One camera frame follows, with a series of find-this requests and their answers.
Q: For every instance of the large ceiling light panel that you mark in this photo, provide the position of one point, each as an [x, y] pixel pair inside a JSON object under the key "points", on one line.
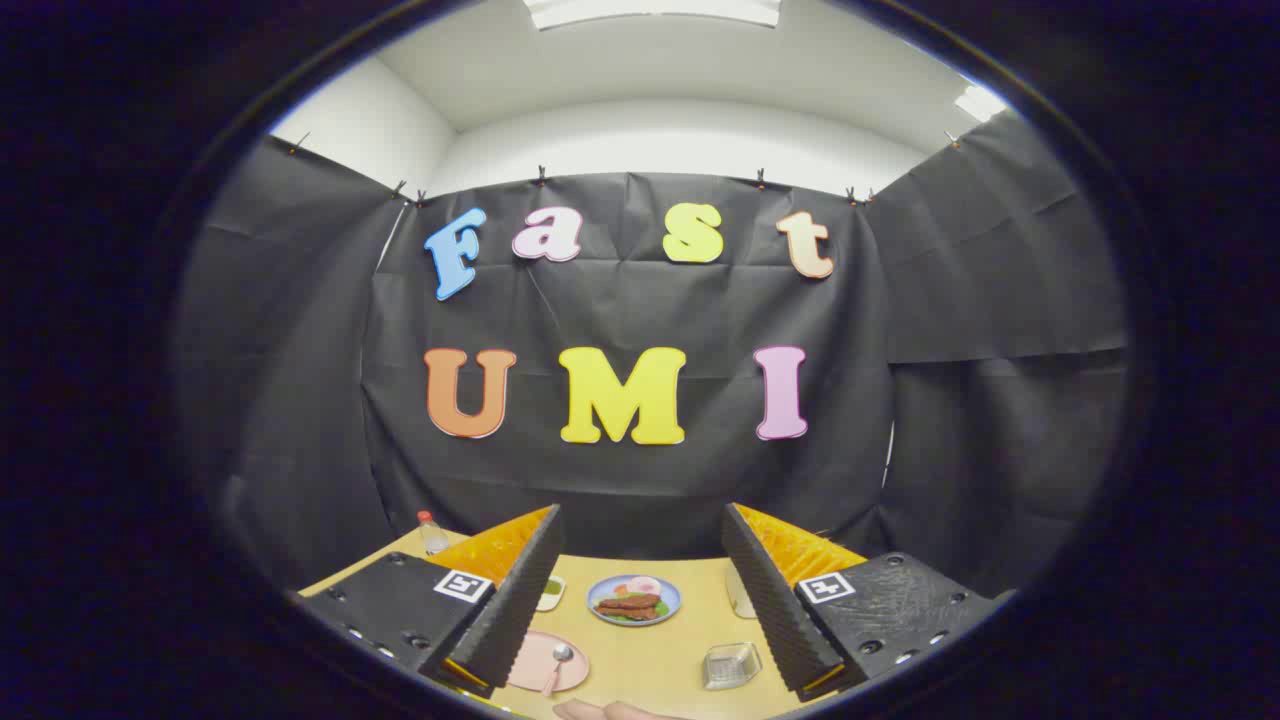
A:
{"points": [[650, 10]]}

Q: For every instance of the pink ham slice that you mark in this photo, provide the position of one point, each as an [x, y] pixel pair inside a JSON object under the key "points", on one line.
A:
{"points": [[645, 586]]}

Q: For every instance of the pink plate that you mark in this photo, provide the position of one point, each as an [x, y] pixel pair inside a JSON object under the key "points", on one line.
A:
{"points": [[530, 665]]}

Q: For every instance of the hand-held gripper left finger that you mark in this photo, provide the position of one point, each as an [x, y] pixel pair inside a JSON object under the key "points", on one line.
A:
{"points": [[520, 590]]}

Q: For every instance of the row of small cloth clips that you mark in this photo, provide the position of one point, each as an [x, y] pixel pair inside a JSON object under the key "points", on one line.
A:
{"points": [[541, 176]]}

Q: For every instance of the blue plate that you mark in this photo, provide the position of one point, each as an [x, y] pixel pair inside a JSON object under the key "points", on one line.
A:
{"points": [[672, 600]]}

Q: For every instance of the clear bottle with red cap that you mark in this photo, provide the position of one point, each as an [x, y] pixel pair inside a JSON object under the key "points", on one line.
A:
{"points": [[433, 538]]}

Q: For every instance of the perforated metal basket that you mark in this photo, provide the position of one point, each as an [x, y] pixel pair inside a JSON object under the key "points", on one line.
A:
{"points": [[731, 667]]}

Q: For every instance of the white toaster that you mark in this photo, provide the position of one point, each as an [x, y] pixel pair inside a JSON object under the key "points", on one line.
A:
{"points": [[740, 595]]}

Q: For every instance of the small ceiling light panel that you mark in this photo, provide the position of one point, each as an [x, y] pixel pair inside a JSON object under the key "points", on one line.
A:
{"points": [[980, 102]]}

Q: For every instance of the white three-compartment condiment tray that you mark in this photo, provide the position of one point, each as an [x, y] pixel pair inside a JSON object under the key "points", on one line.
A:
{"points": [[550, 595]]}

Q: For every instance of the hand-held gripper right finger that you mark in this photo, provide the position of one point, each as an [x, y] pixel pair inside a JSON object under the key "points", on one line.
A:
{"points": [[765, 590]]}

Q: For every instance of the brown steak piece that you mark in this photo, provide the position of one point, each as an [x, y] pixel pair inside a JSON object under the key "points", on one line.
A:
{"points": [[625, 612], [630, 601]]}

